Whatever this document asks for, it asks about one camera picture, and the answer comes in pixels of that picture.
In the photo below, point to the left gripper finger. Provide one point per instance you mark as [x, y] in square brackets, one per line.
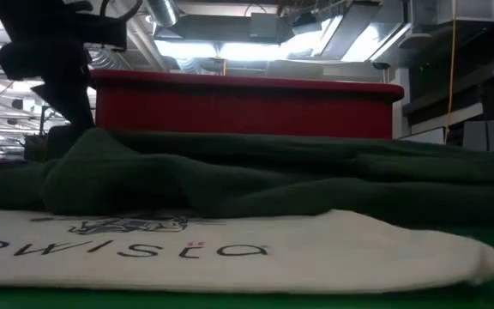
[58, 101]
[80, 107]

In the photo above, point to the dark green shirt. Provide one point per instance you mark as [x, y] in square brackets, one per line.
[247, 180]

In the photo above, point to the red plastic laundry bin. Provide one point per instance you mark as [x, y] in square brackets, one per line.
[247, 111]

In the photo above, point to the ceiling light panel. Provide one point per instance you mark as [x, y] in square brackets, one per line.
[247, 51]

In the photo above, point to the grey ceiling unit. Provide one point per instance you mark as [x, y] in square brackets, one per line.
[264, 28]

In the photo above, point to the white printed tote bag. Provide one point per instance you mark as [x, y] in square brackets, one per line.
[315, 257]

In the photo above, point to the white board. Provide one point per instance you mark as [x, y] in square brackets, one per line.
[427, 136]

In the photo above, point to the white panel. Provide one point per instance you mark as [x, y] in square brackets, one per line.
[474, 135]

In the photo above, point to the silver spiral duct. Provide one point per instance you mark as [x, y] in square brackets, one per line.
[105, 60]

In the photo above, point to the black ceiling camera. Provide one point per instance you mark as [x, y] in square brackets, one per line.
[380, 65]

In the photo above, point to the grey air duct box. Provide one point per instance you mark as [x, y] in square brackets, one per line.
[435, 10]

